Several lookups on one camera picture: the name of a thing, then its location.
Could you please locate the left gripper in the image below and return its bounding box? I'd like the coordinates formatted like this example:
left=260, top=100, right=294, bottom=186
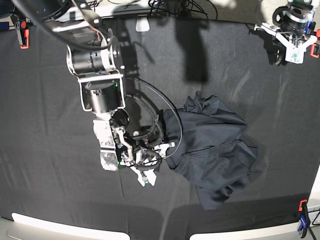
left=253, top=22, right=318, bottom=64

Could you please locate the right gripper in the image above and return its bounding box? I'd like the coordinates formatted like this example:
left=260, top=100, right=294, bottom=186
left=119, top=129, right=176, bottom=187

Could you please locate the dark navy t-shirt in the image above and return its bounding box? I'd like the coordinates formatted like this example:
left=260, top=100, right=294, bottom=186
left=162, top=92, right=258, bottom=210

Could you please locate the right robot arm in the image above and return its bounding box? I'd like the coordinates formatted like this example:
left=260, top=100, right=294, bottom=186
left=14, top=0, right=175, bottom=186

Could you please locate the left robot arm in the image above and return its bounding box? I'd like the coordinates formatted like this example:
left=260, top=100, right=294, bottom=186
left=254, top=0, right=320, bottom=66

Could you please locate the red clamp right rear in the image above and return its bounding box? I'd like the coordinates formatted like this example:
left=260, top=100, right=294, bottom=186
left=309, top=29, right=320, bottom=59

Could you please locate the black table cloth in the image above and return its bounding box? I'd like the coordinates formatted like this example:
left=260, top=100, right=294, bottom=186
left=0, top=18, right=320, bottom=240

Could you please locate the blue red clamp front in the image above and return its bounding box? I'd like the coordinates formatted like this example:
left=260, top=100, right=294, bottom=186
left=297, top=199, right=311, bottom=239

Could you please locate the red clamp left rear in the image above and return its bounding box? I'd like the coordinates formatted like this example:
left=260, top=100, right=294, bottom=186
left=15, top=20, right=30, bottom=50

